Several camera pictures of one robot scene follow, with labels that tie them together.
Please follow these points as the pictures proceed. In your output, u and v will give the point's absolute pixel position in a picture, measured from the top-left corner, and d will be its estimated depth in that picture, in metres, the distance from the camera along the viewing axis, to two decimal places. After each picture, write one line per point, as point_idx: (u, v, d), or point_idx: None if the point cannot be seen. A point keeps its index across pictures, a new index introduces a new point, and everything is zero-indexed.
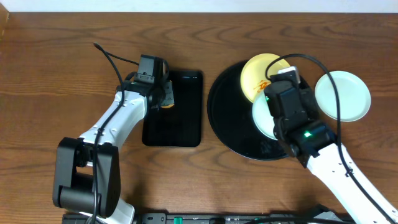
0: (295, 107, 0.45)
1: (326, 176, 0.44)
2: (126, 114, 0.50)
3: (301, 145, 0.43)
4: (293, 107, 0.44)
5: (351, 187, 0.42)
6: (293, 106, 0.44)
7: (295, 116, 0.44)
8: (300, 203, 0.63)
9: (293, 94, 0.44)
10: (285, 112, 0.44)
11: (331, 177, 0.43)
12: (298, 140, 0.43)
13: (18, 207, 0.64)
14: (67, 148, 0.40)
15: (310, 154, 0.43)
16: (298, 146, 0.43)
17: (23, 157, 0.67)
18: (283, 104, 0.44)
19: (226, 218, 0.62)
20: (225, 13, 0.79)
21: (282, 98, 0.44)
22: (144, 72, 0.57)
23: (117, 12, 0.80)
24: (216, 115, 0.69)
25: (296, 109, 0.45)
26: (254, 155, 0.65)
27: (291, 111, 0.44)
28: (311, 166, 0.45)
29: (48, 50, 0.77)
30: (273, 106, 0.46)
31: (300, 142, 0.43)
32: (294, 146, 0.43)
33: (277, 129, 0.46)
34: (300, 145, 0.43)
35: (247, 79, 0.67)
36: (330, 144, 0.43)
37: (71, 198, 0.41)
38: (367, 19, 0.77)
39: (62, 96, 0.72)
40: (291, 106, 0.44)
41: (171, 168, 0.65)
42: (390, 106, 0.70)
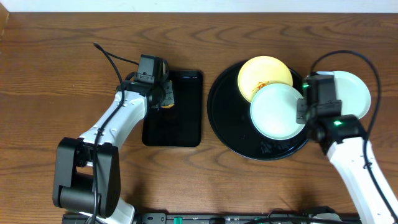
0: (331, 98, 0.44)
1: (345, 163, 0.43)
2: (126, 114, 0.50)
3: (329, 130, 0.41)
4: (329, 97, 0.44)
5: (366, 180, 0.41)
6: (331, 95, 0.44)
7: (329, 106, 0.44)
8: (300, 203, 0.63)
9: (333, 84, 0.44)
10: (321, 100, 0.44)
11: (349, 165, 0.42)
12: (327, 125, 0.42)
13: (18, 207, 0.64)
14: (67, 148, 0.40)
15: (335, 140, 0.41)
16: (325, 132, 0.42)
17: (22, 157, 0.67)
18: (319, 90, 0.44)
19: (226, 218, 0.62)
20: (224, 13, 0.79)
21: (319, 84, 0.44)
22: (144, 72, 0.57)
23: (116, 13, 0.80)
24: (216, 115, 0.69)
25: (332, 99, 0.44)
26: (254, 155, 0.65)
27: (326, 99, 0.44)
28: (331, 153, 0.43)
29: (48, 50, 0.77)
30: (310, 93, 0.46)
31: (328, 127, 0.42)
32: (321, 131, 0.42)
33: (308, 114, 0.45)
34: (327, 130, 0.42)
35: (245, 79, 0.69)
36: (356, 137, 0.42)
37: (71, 197, 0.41)
38: (367, 19, 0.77)
39: (61, 96, 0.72)
40: (328, 94, 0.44)
41: (171, 168, 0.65)
42: (390, 106, 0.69)
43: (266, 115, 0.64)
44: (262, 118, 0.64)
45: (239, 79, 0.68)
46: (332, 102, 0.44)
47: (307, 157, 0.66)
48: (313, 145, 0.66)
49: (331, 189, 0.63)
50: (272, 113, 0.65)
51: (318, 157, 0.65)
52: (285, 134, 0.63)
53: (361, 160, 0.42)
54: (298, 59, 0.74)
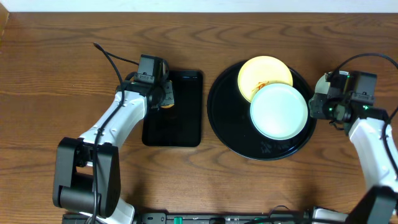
0: (369, 89, 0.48)
1: (361, 132, 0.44)
2: (126, 114, 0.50)
3: (357, 111, 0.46)
4: (366, 89, 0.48)
5: (376, 145, 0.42)
6: (369, 88, 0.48)
7: (363, 95, 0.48)
8: (300, 203, 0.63)
9: (374, 79, 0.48)
10: (358, 89, 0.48)
11: (363, 134, 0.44)
12: (357, 107, 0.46)
13: (18, 207, 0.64)
14: (67, 148, 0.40)
15: (357, 116, 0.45)
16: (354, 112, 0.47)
17: (23, 157, 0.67)
18: (360, 80, 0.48)
19: (226, 218, 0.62)
20: (225, 13, 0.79)
21: (361, 75, 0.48)
22: (144, 72, 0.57)
23: (117, 12, 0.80)
24: (216, 115, 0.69)
25: (369, 91, 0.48)
26: (254, 155, 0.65)
27: (361, 90, 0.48)
28: (354, 127, 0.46)
29: (48, 50, 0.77)
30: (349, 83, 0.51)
31: (357, 109, 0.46)
32: (348, 112, 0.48)
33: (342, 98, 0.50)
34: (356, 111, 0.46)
35: (244, 79, 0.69)
36: (380, 120, 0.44)
37: (71, 197, 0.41)
38: (367, 19, 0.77)
39: (62, 96, 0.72)
40: (366, 86, 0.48)
41: (171, 168, 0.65)
42: (390, 106, 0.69)
43: (267, 113, 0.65)
44: (263, 116, 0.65)
45: (238, 79, 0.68)
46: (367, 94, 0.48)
47: (307, 157, 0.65)
48: (313, 145, 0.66)
49: (331, 189, 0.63)
50: (272, 112, 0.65)
51: (318, 157, 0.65)
52: (283, 132, 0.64)
53: (377, 132, 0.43)
54: (298, 59, 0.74)
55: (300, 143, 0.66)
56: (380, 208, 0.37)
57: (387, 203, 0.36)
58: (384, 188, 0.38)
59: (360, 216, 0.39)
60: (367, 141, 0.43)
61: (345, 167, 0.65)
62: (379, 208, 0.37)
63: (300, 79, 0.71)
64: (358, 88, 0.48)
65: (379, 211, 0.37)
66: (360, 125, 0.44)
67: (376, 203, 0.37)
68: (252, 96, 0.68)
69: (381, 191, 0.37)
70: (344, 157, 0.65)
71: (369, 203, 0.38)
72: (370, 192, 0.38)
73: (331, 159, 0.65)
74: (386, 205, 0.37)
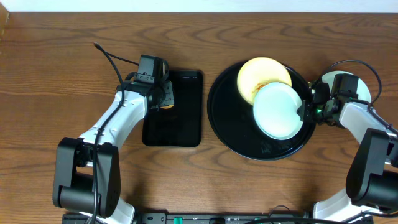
0: (352, 88, 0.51)
1: (350, 110, 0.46)
2: (126, 114, 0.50)
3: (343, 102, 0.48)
4: (350, 86, 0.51)
5: (364, 114, 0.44)
6: (352, 86, 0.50)
7: (347, 92, 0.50)
8: (300, 203, 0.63)
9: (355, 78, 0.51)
10: (342, 87, 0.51)
11: (352, 111, 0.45)
12: (343, 99, 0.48)
13: (18, 207, 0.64)
14: (67, 148, 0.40)
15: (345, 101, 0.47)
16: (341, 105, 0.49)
17: (23, 157, 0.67)
18: (342, 79, 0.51)
19: (226, 218, 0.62)
20: (225, 14, 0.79)
21: (342, 75, 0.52)
22: (144, 72, 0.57)
23: (117, 13, 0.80)
24: (216, 115, 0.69)
25: (352, 89, 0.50)
26: (254, 154, 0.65)
27: (346, 88, 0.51)
28: (344, 115, 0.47)
29: (48, 50, 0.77)
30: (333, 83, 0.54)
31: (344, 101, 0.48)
32: (337, 104, 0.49)
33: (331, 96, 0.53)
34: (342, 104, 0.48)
35: (244, 79, 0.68)
36: (365, 105, 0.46)
37: (72, 196, 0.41)
38: (367, 19, 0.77)
39: (61, 96, 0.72)
40: (349, 84, 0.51)
41: (171, 168, 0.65)
42: (390, 106, 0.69)
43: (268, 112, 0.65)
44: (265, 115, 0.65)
45: (239, 79, 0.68)
46: (352, 91, 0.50)
47: (307, 157, 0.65)
48: (313, 145, 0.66)
49: (331, 189, 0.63)
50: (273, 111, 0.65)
51: (318, 157, 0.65)
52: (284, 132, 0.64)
53: (362, 105, 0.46)
54: (298, 59, 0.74)
55: (300, 143, 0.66)
56: (377, 147, 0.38)
57: (382, 140, 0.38)
58: (377, 130, 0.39)
59: (359, 161, 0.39)
60: (356, 112, 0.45)
61: (345, 167, 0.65)
62: (375, 147, 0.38)
63: (301, 79, 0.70)
64: (341, 86, 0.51)
65: (375, 149, 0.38)
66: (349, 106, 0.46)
67: (372, 142, 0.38)
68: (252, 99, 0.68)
69: (375, 131, 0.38)
70: (344, 157, 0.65)
71: (366, 145, 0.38)
72: (365, 135, 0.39)
73: (331, 159, 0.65)
74: (382, 143, 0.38)
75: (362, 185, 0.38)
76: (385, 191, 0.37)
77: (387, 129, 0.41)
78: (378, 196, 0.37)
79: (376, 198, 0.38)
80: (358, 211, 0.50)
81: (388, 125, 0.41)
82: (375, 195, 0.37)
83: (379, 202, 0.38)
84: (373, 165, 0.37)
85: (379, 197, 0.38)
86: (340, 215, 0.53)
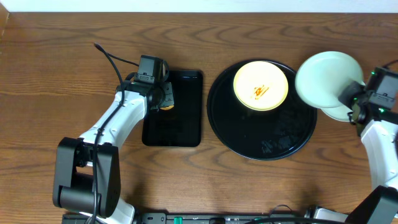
0: (390, 91, 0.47)
1: (374, 135, 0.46)
2: (126, 114, 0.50)
3: (371, 113, 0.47)
4: (387, 89, 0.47)
5: (387, 147, 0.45)
6: (389, 90, 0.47)
7: (384, 96, 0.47)
8: (300, 203, 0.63)
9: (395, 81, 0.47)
10: (378, 89, 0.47)
11: (375, 139, 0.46)
12: (372, 109, 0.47)
13: (18, 207, 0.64)
14: (67, 148, 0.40)
15: (372, 116, 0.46)
16: (369, 114, 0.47)
17: (23, 157, 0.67)
18: (381, 81, 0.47)
19: (226, 218, 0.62)
20: (225, 13, 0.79)
21: (383, 75, 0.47)
22: (144, 72, 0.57)
23: (117, 13, 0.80)
24: (216, 115, 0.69)
25: (390, 93, 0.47)
26: (254, 154, 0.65)
27: (383, 91, 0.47)
28: (368, 133, 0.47)
29: (48, 50, 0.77)
30: (370, 82, 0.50)
31: (372, 111, 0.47)
32: (363, 112, 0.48)
33: (360, 99, 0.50)
34: (370, 114, 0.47)
35: (242, 80, 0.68)
36: (393, 125, 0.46)
37: (72, 196, 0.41)
38: (367, 19, 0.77)
39: (61, 96, 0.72)
40: (387, 87, 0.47)
41: (171, 168, 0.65)
42: None
43: (271, 97, 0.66)
44: (265, 100, 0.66)
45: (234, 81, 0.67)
46: (387, 95, 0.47)
47: (307, 157, 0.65)
48: (313, 145, 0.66)
49: (331, 189, 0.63)
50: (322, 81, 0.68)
51: (318, 157, 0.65)
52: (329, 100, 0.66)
53: (390, 135, 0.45)
54: (298, 60, 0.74)
55: (300, 143, 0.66)
56: (382, 208, 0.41)
57: (390, 203, 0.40)
58: (392, 190, 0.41)
59: (362, 213, 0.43)
60: (380, 143, 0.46)
61: (345, 167, 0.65)
62: (381, 207, 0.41)
63: None
64: (378, 89, 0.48)
65: (384, 209, 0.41)
66: (375, 128, 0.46)
67: (379, 203, 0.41)
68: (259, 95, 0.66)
69: (386, 192, 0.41)
70: (344, 157, 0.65)
71: (372, 204, 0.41)
72: (377, 191, 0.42)
73: (331, 159, 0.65)
74: (389, 205, 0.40)
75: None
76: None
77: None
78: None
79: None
80: None
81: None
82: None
83: None
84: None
85: None
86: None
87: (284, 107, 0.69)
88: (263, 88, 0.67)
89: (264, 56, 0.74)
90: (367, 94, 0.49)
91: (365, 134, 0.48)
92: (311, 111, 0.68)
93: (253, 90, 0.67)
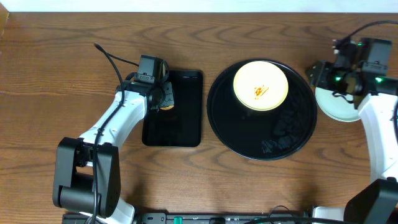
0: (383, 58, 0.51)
1: (370, 112, 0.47)
2: (126, 114, 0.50)
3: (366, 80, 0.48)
4: (378, 58, 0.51)
5: (384, 126, 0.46)
6: (380, 55, 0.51)
7: (375, 63, 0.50)
8: (300, 203, 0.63)
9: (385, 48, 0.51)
10: (369, 58, 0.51)
11: (374, 117, 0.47)
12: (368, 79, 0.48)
13: (18, 207, 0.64)
14: (67, 148, 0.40)
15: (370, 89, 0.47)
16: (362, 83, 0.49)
17: (23, 157, 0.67)
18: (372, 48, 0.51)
19: (226, 218, 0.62)
20: (225, 14, 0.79)
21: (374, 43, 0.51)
22: (144, 72, 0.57)
23: (117, 13, 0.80)
24: (216, 115, 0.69)
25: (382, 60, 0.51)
26: (254, 154, 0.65)
27: (374, 58, 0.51)
28: (368, 110, 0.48)
29: (48, 50, 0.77)
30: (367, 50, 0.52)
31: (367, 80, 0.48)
32: (360, 84, 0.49)
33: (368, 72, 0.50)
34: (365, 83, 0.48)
35: (242, 80, 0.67)
36: (392, 96, 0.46)
37: (72, 196, 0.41)
38: (367, 19, 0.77)
39: (62, 96, 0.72)
40: (377, 53, 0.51)
41: (171, 168, 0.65)
42: None
43: (270, 97, 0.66)
44: (265, 100, 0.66)
45: (234, 81, 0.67)
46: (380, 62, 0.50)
47: (307, 157, 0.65)
48: (313, 145, 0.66)
49: (331, 189, 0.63)
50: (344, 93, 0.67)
51: (318, 157, 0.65)
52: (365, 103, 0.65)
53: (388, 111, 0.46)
54: (298, 60, 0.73)
55: (300, 143, 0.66)
56: (384, 200, 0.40)
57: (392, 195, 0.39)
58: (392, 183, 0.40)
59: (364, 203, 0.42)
60: (369, 121, 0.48)
61: (345, 167, 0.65)
62: (383, 200, 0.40)
63: (301, 78, 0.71)
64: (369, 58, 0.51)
65: (384, 201, 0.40)
66: (370, 102, 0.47)
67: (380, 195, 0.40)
68: (259, 94, 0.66)
69: (385, 185, 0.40)
70: (344, 157, 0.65)
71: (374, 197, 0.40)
72: (375, 185, 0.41)
73: (331, 158, 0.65)
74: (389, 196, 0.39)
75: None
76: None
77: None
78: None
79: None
80: None
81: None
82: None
83: None
84: (378, 213, 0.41)
85: None
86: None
87: (284, 107, 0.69)
88: (263, 88, 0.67)
89: (264, 56, 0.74)
90: (365, 66, 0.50)
91: (365, 112, 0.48)
92: (311, 111, 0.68)
93: (254, 90, 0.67)
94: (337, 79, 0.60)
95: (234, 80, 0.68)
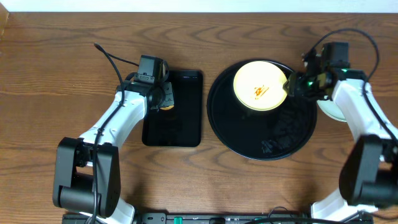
0: (344, 56, 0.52)
1: (343, 93, 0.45)
2: (126, 114, 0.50)
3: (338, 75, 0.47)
4: (342, 57, 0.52)
5: (359, 102, 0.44)
6: (341, 54, 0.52)
7: (339, 61, 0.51)
8: (300, 203, 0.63)
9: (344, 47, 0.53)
10: (334, 58, 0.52)
11: (346, 97, 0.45)
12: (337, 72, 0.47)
13: (18, 207, 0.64)
14: (67, 148, 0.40)
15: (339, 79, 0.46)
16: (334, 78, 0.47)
17: (23, 157, 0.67)
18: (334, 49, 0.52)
19: (226, 218, 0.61)
20: (225, 14, 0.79)
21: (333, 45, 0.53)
22: (144, 72, 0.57)
23: (117, 13, 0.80)
24: (216, 116, 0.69)
25: (344, 58, 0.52)
26: (254, 154, 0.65)
27: (337, 58, 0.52)
28: (339, 98, 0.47)
29: (48, 50, 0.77)
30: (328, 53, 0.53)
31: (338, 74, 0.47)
32: (331, 78, 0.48)
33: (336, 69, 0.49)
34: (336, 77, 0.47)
35: (242, 80, 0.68)
36: (359, 80, 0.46)
37: (72, 196, 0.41)
38: (367, 19, 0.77)
39: (62, 96, 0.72)
40: (340, 53, 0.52)
41: (171, 168, 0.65)
42: (390, 106, 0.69)
43: (270, 97, 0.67)
44: (265, 100, 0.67)
45: (234, 81, 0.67)
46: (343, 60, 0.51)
47: (307, 157, 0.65)
48: (313, 145, 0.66)
49: (331, 189, 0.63)
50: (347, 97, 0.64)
51: (318, 157, 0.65)
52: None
53: (357, 89, 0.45)
54: (298, 60, 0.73)
55: (300, 143, 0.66)
56: (370, 154, 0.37)
57: (374, 147, 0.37)
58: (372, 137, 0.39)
59: (352, 163, 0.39)
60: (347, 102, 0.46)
61: None
62: (369, 154, 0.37)
63: None
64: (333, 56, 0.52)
65: (369, 157, 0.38)
66: (342, 87, 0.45)
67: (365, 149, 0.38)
68: (259, 95, 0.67)
69: (369, 139, 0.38)
70: (344, 157, 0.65)
71: (359, 154, 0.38)
72: (360, 141, 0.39)
73: (331, 159, 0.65)
74: (373, 150, 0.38)
75: (355, 187, 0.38)
76: (379, 192, 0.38)
77: (380, 127, 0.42)
78: (370, 196, 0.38)
79: (369, 198, 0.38)
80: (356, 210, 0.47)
81: (383, 122, 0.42)
82: (369, 196, 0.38)
83: (372, 201, 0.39)
84: (367, 170, 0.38)
85: (370, 198, 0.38)
86: (339, 214, 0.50)
87: (284, 107, 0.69)
88: (263, 88, 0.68)
89: (264, 56, 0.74)
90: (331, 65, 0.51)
91: (337, 99, 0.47)
92: (311, 111, 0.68)
93: (254, 90, 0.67)
94: (309, 84, 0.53)
95: (234, 80, 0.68)
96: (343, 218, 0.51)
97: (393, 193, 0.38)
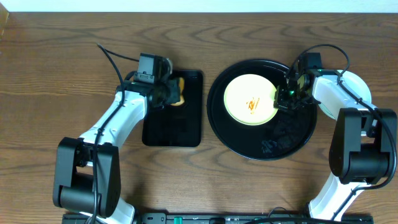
0: (318, 63, 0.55)
1: (320, 87, 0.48)
2: (126, 114, 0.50)
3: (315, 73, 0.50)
4: (316, 62, 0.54)
5: (334, 89, 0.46)
6: (315, 61, 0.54)
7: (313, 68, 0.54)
8: (300, 203, 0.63)
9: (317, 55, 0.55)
10: (308, 65, 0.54)
11: (324, 88, 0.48)
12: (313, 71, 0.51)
13: (18, 207, 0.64)
14: (67, 148, 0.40)
15: (315, 76, 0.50)
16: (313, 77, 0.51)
17: (23, 157, 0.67)
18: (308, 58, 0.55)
19: (226, 218, 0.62)
20: (225, 13, 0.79)
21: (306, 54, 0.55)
22: (144, 71, 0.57)
23: (117, 13, 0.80)
24: (215, 115, 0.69)
25: (318, 64, 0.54)
26: (254, 154, 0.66)
27: (312, 63, 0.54)
28: (319, 94, 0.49)
29: (48, 50, 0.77)
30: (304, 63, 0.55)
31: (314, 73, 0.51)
32: (308, 78, 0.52)
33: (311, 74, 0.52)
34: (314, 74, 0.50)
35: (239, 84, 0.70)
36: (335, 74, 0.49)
37: (72, 196, 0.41)
38: (367, 19, 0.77)
39: (61, 96, 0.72)
40: (313, 61, 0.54)
41: (170, 168, 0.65)
42: (390, 106, 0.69)
43: (265, 107, 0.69)
44: (260, 112, 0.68)
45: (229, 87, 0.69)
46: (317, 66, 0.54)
47: (307, 157, 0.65)
48: (313, 145, 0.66)
49: None
50: None
51: (318, 157, 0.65)
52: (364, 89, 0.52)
53: (332, 81, 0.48)
54: None
55: (300, 143, 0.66)
56: (351, 125, 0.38)
57: (354, 119, 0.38)
58: (349, 109, 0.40)
59: (337, 139, 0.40)
60: (325, 92, 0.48)
61: None
62: (350, 126, 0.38)
63: None
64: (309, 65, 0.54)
65: (351, 128, 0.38)
66: (319, 83, 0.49)
67: (346, 122, 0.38)
68: (254, 108, 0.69)
69: (348, 111, 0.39)
70: None
71: (342, 127, 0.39)
72: (339, 115, 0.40)
73: None
74: (354, 122, 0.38)
75: (344, 162, 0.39)
76: (367, 163, 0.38)
77: (357, 104, 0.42)
78: (360, 169, 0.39)
79: (359, 171, 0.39)
80: (348, 190, 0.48)
81: (359, 99, 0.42)
82: (358, 169, 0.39)
83: (362, 174, 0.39)
84: (352, 142, 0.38)
85: (360, 170, 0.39)
86: (333, 203, 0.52)
87: None
88: (255, 101, 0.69)
89: (264, 56, 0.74)
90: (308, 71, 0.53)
91: (318, 94, 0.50)
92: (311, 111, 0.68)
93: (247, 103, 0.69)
94: (291, 93, 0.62)
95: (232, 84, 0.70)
96: (338, 210, 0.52)
97: (379, 162, 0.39)
